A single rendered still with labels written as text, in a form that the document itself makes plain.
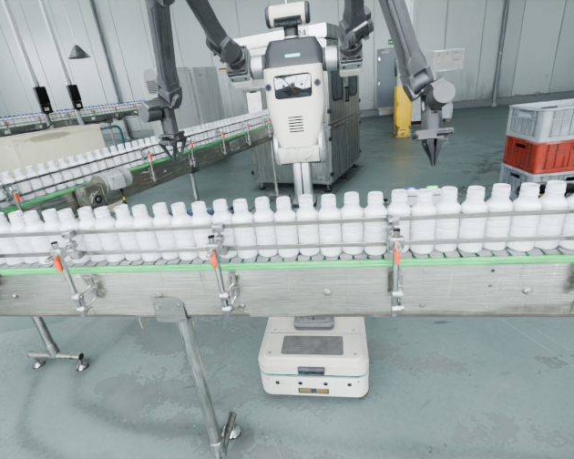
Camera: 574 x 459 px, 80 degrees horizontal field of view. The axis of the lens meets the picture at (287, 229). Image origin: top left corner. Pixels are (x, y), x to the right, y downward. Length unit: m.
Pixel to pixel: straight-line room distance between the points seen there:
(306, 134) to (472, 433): 1.44
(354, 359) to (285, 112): 1.12
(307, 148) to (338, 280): 0.68
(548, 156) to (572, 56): 11.81
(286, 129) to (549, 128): 2.01
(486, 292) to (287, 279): 0.52
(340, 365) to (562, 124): 2.20
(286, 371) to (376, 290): 0.88
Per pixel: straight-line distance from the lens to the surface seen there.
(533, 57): 14.24
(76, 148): 5.12
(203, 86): 7.70
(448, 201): 0.92
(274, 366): 1.72
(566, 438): 1.99
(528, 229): 1.00
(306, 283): 0.95
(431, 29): 13.24
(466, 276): 0.98
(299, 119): 1.44
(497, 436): 1.88
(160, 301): 1.11
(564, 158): 3.09
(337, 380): 1.74
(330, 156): 4.58
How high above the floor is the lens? 1.45
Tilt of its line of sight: 23 degrees down
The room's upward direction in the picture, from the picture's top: 6 degrees counter-clockwise
